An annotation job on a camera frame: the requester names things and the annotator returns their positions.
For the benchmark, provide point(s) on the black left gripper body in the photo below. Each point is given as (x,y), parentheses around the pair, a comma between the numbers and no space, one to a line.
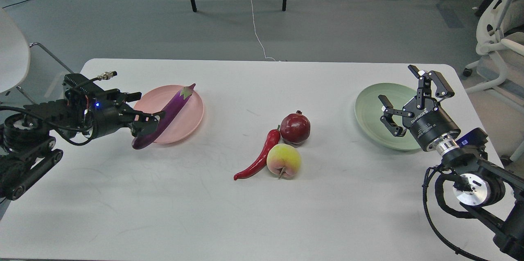
(109,111)

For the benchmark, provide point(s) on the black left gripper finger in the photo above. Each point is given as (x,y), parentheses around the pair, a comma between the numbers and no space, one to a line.
(145,123)

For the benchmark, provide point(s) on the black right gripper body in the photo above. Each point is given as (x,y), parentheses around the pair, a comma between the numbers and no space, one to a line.
(428,122)

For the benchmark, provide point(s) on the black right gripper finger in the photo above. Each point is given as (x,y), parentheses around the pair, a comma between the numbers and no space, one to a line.
(388,112)
(432,87)

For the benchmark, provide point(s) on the purple eggplant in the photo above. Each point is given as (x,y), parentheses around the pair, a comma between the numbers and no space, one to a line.
(170,111)

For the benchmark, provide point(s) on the yellow pink peach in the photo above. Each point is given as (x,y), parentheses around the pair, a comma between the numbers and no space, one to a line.
(284,161)

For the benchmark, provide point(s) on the red chili pepper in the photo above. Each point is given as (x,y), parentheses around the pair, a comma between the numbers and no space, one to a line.
(272,139)

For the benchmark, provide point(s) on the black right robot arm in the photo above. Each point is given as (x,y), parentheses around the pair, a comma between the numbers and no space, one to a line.
(468,185)

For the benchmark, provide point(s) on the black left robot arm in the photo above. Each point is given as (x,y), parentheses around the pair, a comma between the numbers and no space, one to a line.
(85,112)

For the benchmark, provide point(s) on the green plate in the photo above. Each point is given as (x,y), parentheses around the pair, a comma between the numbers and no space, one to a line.
(368,110)

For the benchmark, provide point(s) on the pink plate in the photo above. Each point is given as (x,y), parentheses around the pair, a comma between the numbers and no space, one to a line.
(187,120)

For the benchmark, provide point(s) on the white office chair at right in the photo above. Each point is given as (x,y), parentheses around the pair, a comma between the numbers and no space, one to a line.
(500,44)

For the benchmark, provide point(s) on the dark red pomegranate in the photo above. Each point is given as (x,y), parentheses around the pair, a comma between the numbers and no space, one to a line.
(295,128)

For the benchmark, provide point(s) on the white chair at left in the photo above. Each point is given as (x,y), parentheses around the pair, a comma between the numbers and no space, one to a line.
(15,52)

